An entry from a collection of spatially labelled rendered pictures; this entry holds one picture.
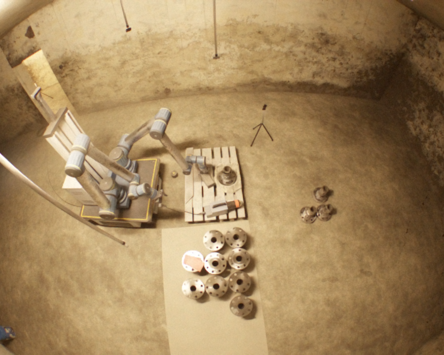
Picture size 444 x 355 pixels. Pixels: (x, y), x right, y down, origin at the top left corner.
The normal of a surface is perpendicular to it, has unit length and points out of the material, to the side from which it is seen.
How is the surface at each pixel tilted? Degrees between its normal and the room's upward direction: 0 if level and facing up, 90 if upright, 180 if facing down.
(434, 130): 90
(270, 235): 0
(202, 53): 90
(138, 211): 0
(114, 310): 0
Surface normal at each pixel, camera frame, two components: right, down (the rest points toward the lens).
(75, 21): 0.08, 0.86
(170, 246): -0.02, -0.51
